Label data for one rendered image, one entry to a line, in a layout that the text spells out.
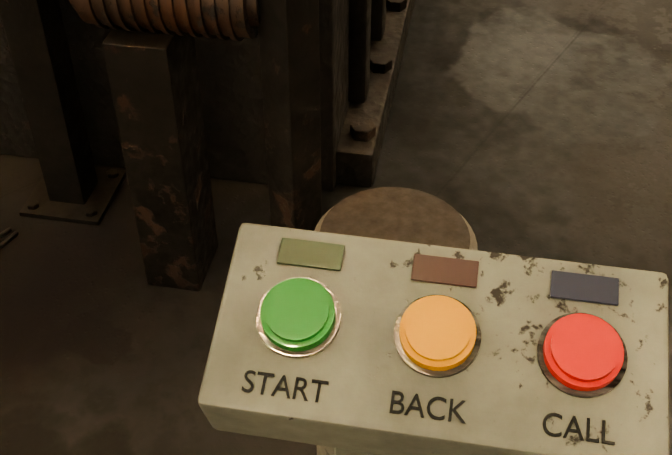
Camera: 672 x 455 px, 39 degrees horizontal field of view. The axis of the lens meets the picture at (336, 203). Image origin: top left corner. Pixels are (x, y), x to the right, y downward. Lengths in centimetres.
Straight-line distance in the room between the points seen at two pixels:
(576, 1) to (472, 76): 38
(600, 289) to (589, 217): 100
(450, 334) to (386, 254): 6
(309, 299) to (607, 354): 16
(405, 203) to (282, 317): 23
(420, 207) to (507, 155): 92
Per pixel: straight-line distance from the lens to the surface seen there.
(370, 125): 151
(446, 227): 68
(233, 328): 51
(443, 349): 49
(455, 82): 178
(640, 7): 211
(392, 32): 179
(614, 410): 50
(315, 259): 52
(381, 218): 69
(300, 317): 50
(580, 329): 50
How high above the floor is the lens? 98
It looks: 41 degrees down
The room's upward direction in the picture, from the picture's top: straight up
